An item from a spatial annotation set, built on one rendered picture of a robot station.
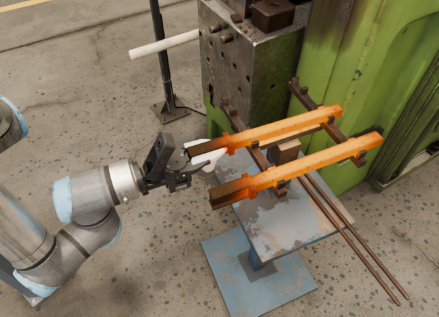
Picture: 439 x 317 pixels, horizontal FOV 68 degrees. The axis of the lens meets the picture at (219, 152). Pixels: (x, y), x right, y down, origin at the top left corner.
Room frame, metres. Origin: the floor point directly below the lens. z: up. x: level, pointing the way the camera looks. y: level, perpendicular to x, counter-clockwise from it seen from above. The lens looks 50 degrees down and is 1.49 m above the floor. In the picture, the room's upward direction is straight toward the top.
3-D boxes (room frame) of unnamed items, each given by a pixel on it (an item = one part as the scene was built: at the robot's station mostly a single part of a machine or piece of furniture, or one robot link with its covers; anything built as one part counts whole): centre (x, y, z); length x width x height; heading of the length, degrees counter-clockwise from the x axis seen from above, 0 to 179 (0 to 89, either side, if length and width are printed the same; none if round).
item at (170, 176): (0.44, 0.13, 0.89); 0.12 x 0.08 x 0.09; 112
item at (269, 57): (1.23, -0.25, 0.69); 0.56 x 0.38 x 0.45; 121
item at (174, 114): (1.60, 0.32, 0.05); 0.22 x 0.22 x 0.09; 31
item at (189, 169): (0.44, 0.06, 0.91); 0.09 x 0.05 x 0.02; 109
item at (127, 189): (0.41, 0.20, 0.90); 0.10 x 0.05 x 0.09; 22
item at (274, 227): (0.56, -0.17, 0.65); 0.40 x 0.30 x 0.02; 23
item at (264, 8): (1.04, -0.18, 0.95); 0.12 x 0.08 x 0.06; 121
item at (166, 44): (1.41, 0.22, 0.62); 0.44 x 0.05 x 0.05; 121
